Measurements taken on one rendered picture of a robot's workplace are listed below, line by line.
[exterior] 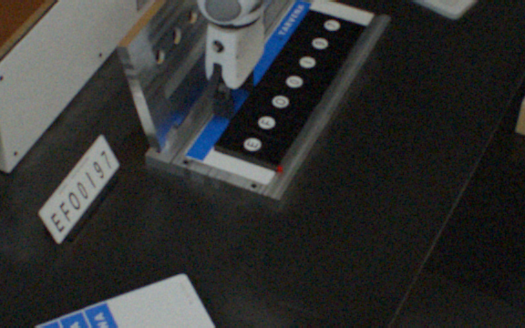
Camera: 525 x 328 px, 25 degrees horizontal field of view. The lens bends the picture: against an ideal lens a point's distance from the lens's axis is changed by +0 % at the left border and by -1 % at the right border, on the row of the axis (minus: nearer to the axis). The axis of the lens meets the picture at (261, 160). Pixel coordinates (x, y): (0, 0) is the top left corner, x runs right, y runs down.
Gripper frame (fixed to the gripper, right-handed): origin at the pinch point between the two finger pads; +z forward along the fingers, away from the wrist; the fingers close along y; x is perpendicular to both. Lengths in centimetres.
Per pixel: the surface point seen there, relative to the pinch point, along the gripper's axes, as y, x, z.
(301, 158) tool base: -6.1, -13.4, 1.9
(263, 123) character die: -2.9, -6.2, 0.9
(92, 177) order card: -22.9, 10.4, 0.7
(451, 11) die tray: 36.7, -21.8, 3.2
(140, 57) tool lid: -12.7, 7.5, -13.9
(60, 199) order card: -29.5, 11.1, -0.9
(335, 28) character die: 21.5, -7.4, 0.9
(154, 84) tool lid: -11.7, 6.2, -8.8
